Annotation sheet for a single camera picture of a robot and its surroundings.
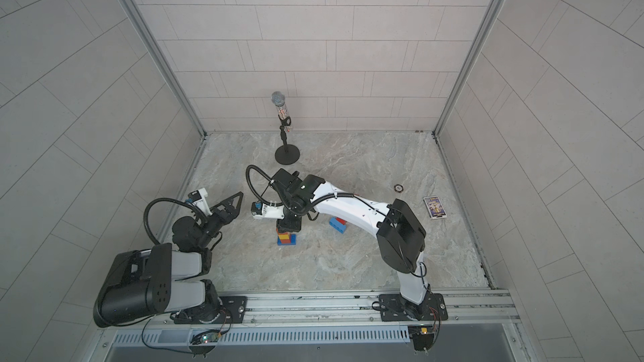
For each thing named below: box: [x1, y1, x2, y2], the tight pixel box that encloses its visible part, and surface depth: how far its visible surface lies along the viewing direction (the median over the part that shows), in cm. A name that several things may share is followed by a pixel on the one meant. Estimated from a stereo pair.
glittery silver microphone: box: [270, 91, 293, 133], surface depth 88 cm
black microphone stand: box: [275, 113, 301, 166], surface depth 108 cm
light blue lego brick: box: [328, 217, 348, 234], surface depth 88 cm
